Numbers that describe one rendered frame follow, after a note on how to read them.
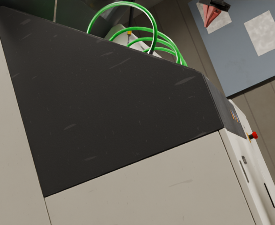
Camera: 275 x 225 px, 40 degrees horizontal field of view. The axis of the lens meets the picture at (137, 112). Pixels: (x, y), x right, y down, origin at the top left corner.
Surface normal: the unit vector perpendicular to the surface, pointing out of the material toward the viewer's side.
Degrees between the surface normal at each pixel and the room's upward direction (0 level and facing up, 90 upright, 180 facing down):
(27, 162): 90
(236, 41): 90
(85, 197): 90
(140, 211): 90
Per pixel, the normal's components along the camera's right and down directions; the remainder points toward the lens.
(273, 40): -0.48, -0.05
